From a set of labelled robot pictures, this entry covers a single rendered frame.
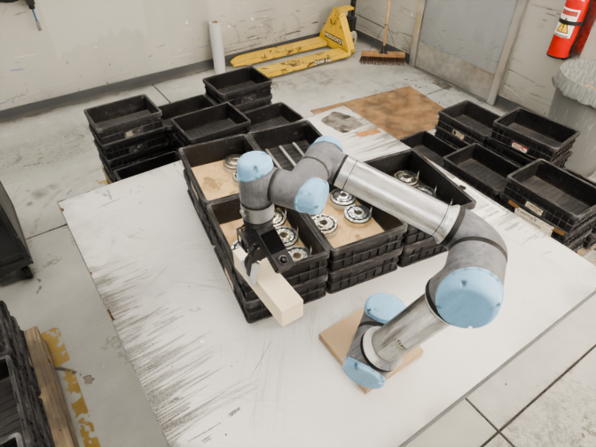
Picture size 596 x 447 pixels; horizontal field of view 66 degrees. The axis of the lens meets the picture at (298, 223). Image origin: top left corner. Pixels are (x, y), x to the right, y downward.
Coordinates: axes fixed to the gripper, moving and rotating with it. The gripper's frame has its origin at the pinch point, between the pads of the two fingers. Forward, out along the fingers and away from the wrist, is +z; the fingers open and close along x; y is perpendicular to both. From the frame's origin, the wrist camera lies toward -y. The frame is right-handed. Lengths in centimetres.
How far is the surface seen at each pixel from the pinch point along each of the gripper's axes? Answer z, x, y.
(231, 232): 26, -12, 46
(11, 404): 70, 78, 55
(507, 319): 39, -74, -31
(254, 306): 28.6, -2.7, 14.3
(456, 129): 66, -199, 91
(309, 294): 34.3, -23.2, 12.1
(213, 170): 25, -24, 84
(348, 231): 26, -48, 23
